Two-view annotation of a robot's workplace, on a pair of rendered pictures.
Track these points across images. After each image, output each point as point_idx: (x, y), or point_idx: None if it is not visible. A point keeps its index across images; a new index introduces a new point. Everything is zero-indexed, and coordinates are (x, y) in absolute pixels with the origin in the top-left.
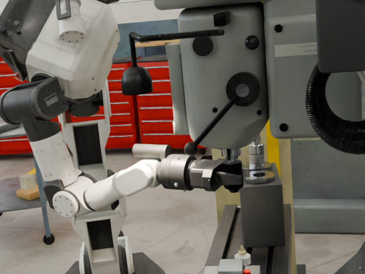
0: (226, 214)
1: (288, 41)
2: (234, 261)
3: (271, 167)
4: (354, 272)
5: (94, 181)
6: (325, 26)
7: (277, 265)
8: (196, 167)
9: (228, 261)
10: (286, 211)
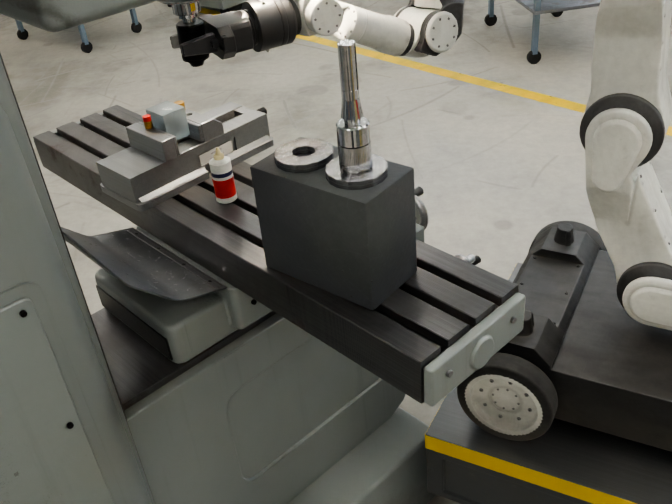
0: (464, 267)
1: None
2: (166, 110)
3: (333, 182)
4: (114, 270)
5: (423, 25)
6: None
7: (230, 236)
8: (228, 13)
9: (172, 108)
10: (388, 335)
